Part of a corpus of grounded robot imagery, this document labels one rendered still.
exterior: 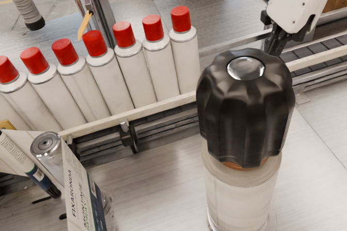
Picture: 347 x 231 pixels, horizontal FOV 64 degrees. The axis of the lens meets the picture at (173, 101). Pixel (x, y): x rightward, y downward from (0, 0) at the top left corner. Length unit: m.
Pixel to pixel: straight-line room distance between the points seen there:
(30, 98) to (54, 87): 0.05
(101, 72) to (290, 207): 0.38
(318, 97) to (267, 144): 0.47
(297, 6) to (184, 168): 0.36
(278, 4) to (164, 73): 0.26
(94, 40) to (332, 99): 0.52
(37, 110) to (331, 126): 0.58
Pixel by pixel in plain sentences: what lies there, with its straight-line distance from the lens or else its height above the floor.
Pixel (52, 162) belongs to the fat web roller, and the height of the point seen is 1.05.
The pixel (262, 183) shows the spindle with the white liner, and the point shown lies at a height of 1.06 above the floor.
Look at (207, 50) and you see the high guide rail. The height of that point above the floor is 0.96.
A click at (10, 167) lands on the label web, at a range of 0.56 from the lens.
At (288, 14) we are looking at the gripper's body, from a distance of 0.59.
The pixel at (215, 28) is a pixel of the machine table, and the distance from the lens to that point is 0.92.
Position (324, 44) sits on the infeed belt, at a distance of 0.78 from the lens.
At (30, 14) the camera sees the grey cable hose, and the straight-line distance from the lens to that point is 0.58.
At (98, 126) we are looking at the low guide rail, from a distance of 0.58.
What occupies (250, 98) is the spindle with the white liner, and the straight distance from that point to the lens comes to 0.20.
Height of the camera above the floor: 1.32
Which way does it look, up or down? 46 degrees down
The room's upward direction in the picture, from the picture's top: 12 degrees counter-clockwise
